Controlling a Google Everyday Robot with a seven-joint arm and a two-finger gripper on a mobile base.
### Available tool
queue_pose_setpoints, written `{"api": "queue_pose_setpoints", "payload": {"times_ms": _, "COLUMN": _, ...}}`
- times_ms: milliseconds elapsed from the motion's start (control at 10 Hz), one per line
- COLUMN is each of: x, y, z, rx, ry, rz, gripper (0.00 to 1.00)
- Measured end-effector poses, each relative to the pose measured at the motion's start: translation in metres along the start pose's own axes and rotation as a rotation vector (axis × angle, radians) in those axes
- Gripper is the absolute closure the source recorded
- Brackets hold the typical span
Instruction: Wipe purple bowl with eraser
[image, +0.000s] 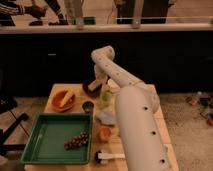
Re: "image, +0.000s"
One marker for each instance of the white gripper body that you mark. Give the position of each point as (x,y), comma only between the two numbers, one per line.
(100,74)

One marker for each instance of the yellow eraser block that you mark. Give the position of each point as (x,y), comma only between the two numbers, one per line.
(95,84)

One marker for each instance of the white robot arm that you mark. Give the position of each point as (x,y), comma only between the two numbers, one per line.
(135,106)

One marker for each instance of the dark purple bowl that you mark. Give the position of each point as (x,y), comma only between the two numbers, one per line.
(92,94)

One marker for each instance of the orange bowl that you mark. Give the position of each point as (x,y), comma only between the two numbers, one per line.
(57,99)

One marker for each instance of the green yellow bottle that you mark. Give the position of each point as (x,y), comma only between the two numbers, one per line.
(105,96)

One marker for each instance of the small dark cup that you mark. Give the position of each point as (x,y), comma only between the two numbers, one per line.
(88,107)

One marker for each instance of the yellow banana toy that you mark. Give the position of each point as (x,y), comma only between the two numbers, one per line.
(66,98)

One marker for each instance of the crumpled white cloth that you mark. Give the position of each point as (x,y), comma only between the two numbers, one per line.
(106,118)

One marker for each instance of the green box on ledge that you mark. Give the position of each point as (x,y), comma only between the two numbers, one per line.
(89,20)

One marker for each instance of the small orange cup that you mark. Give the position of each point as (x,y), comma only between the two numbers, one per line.
(105,134)

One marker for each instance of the purple grape bunch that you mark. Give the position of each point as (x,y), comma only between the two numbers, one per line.
(77,141)

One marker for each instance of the black low cabinet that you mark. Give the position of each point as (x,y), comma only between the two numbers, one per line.
(179,61)

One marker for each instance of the person in striped clothes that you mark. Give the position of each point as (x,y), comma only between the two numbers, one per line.
(8,9)

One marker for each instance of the green plastic tray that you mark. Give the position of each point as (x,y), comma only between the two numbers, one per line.
(50,133)

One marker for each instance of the black office chair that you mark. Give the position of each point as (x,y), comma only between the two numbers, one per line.
(7,104)

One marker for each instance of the clutter pile on floor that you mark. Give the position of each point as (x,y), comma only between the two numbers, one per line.
(206,101)

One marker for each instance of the white handled brush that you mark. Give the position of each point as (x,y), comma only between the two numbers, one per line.
(102,157)

